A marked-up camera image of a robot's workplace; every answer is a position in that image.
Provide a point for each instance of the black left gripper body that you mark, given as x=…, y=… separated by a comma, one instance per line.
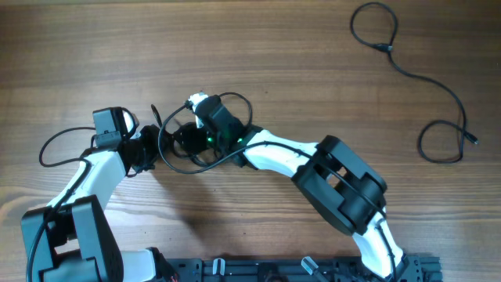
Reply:
x=147, y=146

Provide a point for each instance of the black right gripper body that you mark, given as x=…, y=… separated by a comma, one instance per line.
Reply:
x=188, y=138

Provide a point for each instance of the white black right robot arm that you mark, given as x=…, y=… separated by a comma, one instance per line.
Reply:
x=338, y=184

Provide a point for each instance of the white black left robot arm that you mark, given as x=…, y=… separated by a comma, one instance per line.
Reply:
x=70, y=239

